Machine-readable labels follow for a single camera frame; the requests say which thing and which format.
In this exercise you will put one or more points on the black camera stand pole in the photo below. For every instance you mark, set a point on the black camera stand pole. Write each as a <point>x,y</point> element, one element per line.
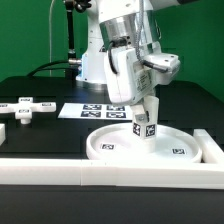
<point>70,30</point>

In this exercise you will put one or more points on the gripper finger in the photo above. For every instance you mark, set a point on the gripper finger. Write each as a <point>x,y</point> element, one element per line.
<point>141,114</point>

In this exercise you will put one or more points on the white fence bar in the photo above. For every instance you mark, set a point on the white fence bar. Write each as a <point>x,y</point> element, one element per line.
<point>211,152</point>
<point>96,173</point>

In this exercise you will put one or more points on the white marker sheet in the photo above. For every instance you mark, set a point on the white marker sheet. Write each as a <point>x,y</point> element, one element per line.
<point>95,111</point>

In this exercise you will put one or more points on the white front fence bar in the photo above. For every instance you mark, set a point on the white front fence bar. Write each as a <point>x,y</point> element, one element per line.
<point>96,173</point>

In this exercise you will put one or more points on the white left fence block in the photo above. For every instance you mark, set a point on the white left fence block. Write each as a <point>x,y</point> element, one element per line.
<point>2,133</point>

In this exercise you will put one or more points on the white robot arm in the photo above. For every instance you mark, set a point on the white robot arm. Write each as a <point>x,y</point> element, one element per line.
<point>128,23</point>

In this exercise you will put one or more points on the white right fence bar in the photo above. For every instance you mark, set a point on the white right fence bar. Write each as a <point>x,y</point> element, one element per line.
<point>211,152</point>

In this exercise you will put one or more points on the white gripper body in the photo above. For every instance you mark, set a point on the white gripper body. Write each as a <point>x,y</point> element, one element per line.
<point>127,80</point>

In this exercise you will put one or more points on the white round table top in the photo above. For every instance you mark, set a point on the white round table top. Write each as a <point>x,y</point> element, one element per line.
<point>117,143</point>

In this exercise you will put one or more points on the white cross-shaped table base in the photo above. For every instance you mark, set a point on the white cross-shaped table base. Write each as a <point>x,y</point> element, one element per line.
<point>25,107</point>

